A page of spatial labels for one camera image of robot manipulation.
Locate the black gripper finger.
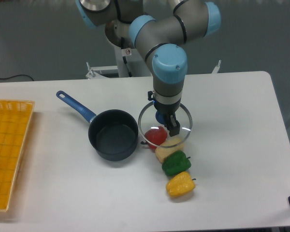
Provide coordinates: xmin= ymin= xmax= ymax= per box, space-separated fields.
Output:
xmin=169 ymin=114 xmax=180 ymax=136

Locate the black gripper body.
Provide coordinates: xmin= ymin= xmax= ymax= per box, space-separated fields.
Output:
xmin=147 ymin=91 xmax=181 ymax=122

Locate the glass lid blue knob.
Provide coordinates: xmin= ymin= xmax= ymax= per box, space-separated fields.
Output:
xmin=138 ymin=102 xmax=193 ymax=149

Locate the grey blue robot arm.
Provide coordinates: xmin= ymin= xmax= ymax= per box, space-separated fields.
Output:
xmin=76 ymin=0 xmax=221 ymax=136

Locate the red bell pepper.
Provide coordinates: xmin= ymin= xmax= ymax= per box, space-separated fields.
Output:
xmin=145 ymin=126 xmax=168 ymax=145

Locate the beige bread loaf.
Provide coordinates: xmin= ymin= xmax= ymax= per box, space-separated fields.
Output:
xmin=155 ymin=136 xmax=185 ymax=163

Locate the green bell pepper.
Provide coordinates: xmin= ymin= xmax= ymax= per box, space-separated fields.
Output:
xmin=162 ymin=150 xmax=191 ymax=176

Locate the yellow bell pepper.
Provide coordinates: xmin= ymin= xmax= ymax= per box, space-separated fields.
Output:
xmin=166 ymin=171 xmax=196 ymax=198

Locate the yellow woven basket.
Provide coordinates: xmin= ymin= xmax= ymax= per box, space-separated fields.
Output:
xmin=0 ymin=99 xmax=35 ymax=212

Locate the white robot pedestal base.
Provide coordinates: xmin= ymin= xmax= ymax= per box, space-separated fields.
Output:
xmin=86 ymin=20 xmax=222 ymax=80

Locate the dark saucepan blue handle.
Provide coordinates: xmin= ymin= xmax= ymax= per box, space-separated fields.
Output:
xmin=56 ymin=90 xmax=139 ymax=161

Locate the black cable on pedestal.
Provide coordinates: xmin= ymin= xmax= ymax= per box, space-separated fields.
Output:
xmin=120 ymin=37 xmax=133 ymax=78

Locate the black cable on floor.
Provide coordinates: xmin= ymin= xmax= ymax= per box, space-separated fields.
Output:
xmin=0 ymin=74 xmax=35 ymax=82

